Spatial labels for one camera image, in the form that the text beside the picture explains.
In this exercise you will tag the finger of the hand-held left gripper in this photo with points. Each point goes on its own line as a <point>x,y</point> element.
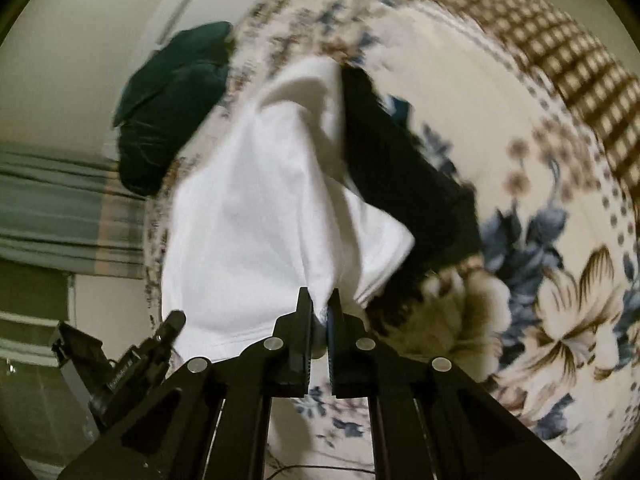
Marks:
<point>172,327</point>

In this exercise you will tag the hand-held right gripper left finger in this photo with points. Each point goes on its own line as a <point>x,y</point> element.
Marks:
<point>305,340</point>

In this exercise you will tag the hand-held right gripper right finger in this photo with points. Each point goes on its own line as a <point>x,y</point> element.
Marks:
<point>336,345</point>

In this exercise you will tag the white t-shirt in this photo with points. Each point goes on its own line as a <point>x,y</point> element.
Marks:
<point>250,210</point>

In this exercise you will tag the green striped cloth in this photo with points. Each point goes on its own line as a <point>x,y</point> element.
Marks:
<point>50,200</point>

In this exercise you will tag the black garment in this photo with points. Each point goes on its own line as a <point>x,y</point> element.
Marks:
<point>395,175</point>

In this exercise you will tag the dark green garment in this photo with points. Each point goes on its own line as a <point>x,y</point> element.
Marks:
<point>150,125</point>

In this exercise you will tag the floral blanket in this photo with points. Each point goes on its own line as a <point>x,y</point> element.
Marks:
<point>500,110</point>

